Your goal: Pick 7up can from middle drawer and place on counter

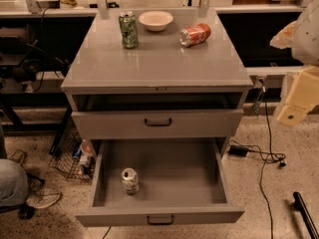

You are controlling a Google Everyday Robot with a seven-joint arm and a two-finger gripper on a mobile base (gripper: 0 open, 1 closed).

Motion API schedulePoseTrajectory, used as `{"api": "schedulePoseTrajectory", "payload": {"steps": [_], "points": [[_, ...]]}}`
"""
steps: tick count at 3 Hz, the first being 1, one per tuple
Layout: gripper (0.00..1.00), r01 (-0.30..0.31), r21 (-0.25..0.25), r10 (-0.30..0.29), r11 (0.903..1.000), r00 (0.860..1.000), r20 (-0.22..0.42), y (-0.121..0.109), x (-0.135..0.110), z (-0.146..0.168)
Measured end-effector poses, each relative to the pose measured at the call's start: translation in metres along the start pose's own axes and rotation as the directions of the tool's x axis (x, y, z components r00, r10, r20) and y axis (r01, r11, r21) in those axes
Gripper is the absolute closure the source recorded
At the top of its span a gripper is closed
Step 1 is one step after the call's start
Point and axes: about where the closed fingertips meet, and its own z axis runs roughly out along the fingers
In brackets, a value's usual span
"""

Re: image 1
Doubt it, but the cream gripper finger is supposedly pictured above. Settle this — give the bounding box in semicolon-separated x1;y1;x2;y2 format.
270;21;296;49
277;66;319;126

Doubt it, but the silver green 7up can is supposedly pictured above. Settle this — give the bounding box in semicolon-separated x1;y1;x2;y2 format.
121;167;140;195

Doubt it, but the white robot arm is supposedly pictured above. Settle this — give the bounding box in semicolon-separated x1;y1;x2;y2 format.
270;0;319;126

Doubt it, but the orange soda can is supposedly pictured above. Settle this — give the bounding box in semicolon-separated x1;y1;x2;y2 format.
179;23;211;47

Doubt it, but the grey drawer cabinet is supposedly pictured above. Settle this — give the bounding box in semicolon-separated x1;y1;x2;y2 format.
62;8;252;149

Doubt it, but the green patterned soda can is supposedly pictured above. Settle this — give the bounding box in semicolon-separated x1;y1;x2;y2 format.
119;11;139;49

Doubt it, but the blue can in basket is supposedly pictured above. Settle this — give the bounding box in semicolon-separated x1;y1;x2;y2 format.
72;145;82;161

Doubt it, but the black power adapter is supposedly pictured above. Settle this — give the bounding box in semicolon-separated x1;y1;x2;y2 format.
228;145;248;156

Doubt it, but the black metal bar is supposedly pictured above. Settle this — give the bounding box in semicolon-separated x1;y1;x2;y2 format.
293;191;319;239

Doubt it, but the white ceramic bowl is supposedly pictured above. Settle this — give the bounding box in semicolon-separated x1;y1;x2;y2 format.
139;11;173;32

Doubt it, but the white sandal shoe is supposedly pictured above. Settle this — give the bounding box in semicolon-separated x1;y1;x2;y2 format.
26;188;61;209

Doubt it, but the black power cable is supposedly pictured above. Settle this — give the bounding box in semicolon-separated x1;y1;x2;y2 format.
228;80;287;239

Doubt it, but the black top drawer handle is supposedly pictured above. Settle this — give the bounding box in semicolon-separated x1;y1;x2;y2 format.
144;118;172;127

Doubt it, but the black drawer handle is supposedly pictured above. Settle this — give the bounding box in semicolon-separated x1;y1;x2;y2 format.
144;118;172;127
147;215;174;226

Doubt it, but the black middle drawer handle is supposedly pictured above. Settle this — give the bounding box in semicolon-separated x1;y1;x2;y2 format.
147;215;174;226

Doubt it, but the black wire basket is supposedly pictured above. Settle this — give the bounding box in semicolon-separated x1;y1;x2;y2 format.
48;119;94;181

